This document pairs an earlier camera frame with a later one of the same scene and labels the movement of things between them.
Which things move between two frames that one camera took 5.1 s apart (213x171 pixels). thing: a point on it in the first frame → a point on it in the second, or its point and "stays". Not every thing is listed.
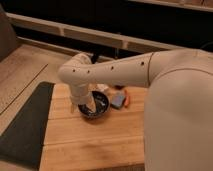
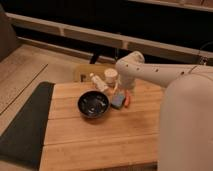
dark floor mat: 22,142 stays
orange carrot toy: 126,98 stays
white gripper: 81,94 → 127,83
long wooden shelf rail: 57,27 stays
